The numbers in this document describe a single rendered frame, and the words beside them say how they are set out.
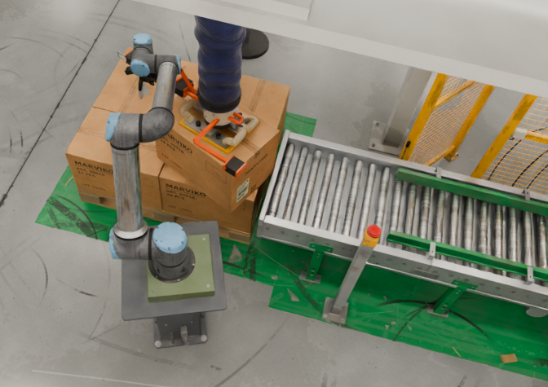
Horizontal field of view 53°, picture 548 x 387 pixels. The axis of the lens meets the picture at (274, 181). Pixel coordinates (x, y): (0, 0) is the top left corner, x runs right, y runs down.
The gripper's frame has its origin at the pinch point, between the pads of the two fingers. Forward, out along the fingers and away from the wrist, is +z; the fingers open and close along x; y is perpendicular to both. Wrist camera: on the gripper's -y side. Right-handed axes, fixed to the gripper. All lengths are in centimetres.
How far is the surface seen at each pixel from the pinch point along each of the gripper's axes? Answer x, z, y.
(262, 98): 65, 54, 53
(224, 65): -9, -41, 47
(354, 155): 33, 50, 121
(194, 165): -18.5, 31.8, 33.2
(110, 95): 34, 54, -44
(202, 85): -7.3, -21.7, 35.1
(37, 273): -76, 109, -53
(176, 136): -12.9, 16.8, 21.4
